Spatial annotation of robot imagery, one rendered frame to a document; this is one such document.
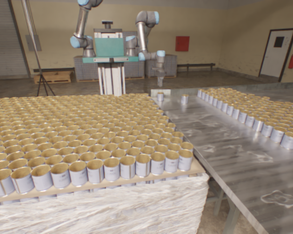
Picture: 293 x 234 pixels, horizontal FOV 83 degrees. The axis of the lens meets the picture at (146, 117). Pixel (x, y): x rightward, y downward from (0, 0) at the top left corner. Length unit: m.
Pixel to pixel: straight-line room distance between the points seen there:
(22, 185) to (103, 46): 1.82
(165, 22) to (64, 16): 4.94
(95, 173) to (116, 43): 1.82
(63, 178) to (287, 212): 0.84
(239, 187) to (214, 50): 11.00
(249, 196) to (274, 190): 0.13
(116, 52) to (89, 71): 5.84
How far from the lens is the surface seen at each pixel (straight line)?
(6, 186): 0.86
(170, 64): 8.63
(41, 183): 0.81
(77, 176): 0.77
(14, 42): 10.45
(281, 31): 9.10
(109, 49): 2.30
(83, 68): 8.11
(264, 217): 0.79
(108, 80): 2.43
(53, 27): 9.94
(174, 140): 0.97
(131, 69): 8.20
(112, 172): 0.75
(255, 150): 1.14
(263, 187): 0.90
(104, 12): 9.75
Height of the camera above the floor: 1.63
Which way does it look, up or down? 24 degrees down
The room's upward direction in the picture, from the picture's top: straight up
